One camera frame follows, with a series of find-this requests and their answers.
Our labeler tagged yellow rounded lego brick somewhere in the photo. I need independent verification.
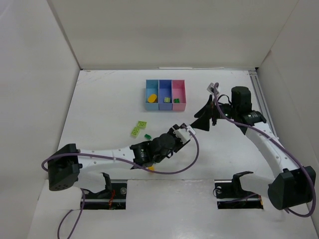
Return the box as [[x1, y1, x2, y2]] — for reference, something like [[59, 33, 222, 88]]
[[147, 94, 158, 104]]

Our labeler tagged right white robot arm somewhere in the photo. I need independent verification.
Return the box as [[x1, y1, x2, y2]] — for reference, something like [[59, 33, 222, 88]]
[[191, 83, 317, 218]]

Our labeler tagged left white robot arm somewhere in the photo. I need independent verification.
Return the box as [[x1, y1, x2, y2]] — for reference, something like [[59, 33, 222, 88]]
[[46, 124, 193, 193]]

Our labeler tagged small dark green lego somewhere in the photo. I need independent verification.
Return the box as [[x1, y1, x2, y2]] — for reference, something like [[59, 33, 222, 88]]
[[144, 134, 152, 140]]

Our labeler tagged pink container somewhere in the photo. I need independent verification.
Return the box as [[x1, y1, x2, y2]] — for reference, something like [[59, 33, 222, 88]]
[[172, 80, 186, 112]]

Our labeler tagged light blue container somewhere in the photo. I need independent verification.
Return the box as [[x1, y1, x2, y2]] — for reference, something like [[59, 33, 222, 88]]
[[145, 80, 159, 111]]

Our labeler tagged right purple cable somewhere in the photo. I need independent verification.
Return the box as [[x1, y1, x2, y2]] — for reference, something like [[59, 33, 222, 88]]
[[213, 82, 315, 218]]

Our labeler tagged purple cable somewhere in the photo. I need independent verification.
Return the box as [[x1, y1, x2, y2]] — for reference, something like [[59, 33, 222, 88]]
[[213, 82, 315, 218], [41, 125, 200, 239]]

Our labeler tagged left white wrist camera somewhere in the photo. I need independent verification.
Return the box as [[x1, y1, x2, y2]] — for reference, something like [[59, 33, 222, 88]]
[[173, 124, 196, 144]]

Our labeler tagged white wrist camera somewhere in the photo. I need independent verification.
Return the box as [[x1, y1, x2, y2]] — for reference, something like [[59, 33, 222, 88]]
[[173, 124, 196, 144], [207, 83, 220, 96]]

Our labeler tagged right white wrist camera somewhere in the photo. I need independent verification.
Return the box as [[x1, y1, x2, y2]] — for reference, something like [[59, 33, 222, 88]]
[[207, 83, 220, 96]]

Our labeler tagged aluminium rail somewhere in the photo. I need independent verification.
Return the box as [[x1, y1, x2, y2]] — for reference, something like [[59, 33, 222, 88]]
[[248, 70, 279, 139]]

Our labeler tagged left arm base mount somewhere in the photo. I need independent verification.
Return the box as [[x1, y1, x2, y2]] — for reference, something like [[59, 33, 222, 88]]
[[75, 173, 128, 210]]

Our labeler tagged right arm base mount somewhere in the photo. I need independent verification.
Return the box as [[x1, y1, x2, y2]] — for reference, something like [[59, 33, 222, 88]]
[[212, 171, 264, 210]]

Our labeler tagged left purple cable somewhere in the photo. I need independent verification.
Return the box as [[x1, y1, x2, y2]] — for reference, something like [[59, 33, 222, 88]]
[[41, 125, 200, 239]]

